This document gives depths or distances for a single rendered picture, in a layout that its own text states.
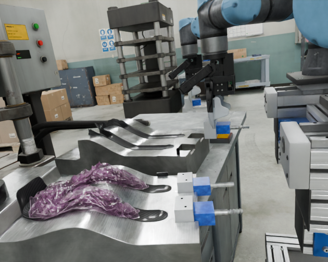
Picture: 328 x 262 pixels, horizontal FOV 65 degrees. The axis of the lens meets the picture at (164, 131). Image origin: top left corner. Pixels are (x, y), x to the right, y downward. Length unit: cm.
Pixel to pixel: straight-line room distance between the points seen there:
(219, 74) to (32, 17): 105
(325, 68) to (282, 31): 629
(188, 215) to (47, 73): 118
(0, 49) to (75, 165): 54
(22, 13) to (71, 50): 694
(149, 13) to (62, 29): 430
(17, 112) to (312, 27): 106
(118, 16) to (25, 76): 358
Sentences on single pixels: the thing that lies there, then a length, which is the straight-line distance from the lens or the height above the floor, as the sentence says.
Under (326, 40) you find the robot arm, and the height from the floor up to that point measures 116.
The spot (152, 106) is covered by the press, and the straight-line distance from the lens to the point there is 477.
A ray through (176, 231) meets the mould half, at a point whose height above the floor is 86.
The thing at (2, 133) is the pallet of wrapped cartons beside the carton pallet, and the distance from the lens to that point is 476.
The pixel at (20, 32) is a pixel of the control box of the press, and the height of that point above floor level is 135.
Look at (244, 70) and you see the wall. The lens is 717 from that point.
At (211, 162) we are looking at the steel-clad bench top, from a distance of 89.
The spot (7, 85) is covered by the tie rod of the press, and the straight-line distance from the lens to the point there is 122.
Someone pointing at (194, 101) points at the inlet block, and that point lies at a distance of 122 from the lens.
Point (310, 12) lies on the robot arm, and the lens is 43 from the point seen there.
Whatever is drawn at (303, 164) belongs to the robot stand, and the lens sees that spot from 51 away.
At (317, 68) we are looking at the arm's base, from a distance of 99.
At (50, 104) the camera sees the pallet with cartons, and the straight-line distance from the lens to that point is 534.
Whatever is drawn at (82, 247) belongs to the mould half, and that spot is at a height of 85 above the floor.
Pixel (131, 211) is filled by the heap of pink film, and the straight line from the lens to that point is 56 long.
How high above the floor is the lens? 116
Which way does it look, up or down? 16 degrees down
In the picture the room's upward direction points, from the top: 7 degrees counter-clockwise
